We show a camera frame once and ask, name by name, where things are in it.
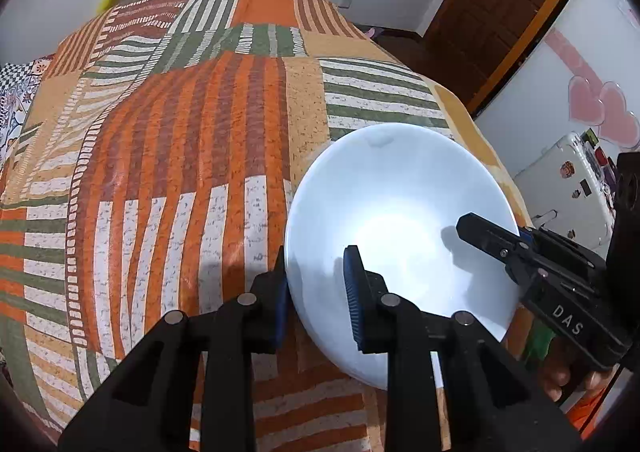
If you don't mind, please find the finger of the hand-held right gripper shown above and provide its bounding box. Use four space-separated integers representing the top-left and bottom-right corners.
519 226 608 295
456 212 536 285

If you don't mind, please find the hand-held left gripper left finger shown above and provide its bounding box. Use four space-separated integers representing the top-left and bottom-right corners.
57 246 291 452

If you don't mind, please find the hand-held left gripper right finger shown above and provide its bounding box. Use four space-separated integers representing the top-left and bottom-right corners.
342 245 583 452

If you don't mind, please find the white bowl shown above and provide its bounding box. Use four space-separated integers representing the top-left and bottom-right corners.
283 122 521 390

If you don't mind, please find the person's right hand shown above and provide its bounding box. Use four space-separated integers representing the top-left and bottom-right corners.
542 352 618 404

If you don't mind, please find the white suitcase with stickers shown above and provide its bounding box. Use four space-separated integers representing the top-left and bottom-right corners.
514 131 617 249

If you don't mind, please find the person's orange clothing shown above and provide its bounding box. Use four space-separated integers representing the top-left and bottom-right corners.
567 384 618 433

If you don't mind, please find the white wardrobe with pink stickers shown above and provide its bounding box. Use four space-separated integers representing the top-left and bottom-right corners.
472 0 640 193

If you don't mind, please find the striped patchwork tablecloth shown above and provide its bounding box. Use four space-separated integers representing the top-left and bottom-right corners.
0 0 538 452

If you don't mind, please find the checkered patterned blanket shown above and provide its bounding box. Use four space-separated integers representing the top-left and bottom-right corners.
0 58 53 148

